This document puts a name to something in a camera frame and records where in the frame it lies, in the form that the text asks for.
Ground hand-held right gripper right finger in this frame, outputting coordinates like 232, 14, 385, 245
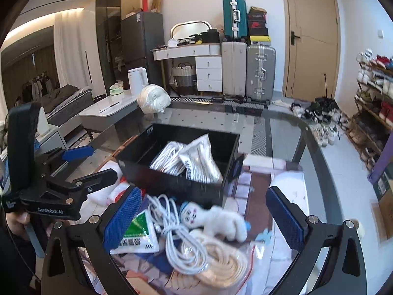
266, 186, 367, 295

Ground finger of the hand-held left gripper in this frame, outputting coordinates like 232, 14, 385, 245
35, 145, 95, 168
46, 168, 119, 199

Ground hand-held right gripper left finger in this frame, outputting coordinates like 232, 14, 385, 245
41, 185, 143, 295

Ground red balloon packet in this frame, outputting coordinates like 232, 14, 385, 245
92, 178, 136, 206

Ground green white packet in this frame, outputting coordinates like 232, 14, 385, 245
110, 209, 160, 255

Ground white cable coil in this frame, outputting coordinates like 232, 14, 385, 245
147, 194, 209, 275

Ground black storage box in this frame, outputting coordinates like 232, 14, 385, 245
115, 123, 246, 209

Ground white plush doll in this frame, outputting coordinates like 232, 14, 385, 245
180, 201, 249, 243

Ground beige rope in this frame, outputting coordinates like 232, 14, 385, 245
167, 230, 261, 295

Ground person's left hand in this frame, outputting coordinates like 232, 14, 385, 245
4, 212, 32, 232

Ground printed table mat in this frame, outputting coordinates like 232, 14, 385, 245
92, 154, 310, 295

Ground grey side table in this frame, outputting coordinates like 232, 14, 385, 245
78, 94, 142, 142

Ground bed with grey mattress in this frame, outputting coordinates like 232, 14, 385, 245
40, 84, 94, 126

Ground hanging clothes rack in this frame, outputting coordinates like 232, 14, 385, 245
20, 72, 54, 105

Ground white electric kettle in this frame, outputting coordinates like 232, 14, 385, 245
127, 68, 148, 96

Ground white bagged quilt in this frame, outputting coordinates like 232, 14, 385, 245
137, 84, 171, 114

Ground silver foil packet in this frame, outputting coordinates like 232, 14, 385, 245
178, 133, 225, 185

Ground white curtain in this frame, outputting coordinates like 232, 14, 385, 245
54, 9, 105, 93

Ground pile of loose shoes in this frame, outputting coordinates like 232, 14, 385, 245
290, 97, 347, 146

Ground purple rolled mat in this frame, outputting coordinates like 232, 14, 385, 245
367, 147, 393, 185

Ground wooden shoe rack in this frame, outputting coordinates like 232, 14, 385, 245
345, 49, 393, 173

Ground black tall cabinet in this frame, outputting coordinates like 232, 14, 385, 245
95, 0, 141, 96

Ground black umbrella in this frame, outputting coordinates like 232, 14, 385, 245
315, 73, 340, 111

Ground grey fridge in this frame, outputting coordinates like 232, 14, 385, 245
120, 11, 166, 87

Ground wicker basket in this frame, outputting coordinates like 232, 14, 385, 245
170, 62, 197, 96

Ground silver suitcase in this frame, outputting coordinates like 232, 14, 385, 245
246, 44, 277, 103

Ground white vanity desk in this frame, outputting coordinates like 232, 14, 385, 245
153, 43, 224, 97

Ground beige suitcase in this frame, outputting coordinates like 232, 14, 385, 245
221, 41, 248, 99

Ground rows of shelved shoes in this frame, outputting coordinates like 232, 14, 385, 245
348, 48, 393, 166

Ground oval mirror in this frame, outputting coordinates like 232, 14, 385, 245
170, 20, 213, 41

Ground black bag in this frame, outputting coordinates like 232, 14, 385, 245
200, 28, 222, 44

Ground yellow black shoe box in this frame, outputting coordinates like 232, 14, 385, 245
249, 35, 272, 46

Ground wooden door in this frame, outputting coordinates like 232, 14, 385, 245
281, 0, 341, 100

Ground black shoe box red logo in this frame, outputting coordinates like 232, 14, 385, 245
248, 21, 269, 37

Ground teal suitcase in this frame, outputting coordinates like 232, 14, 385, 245
223, 0, 249, 42

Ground bagged white cable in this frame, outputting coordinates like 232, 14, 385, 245
149, 141, 188, 176

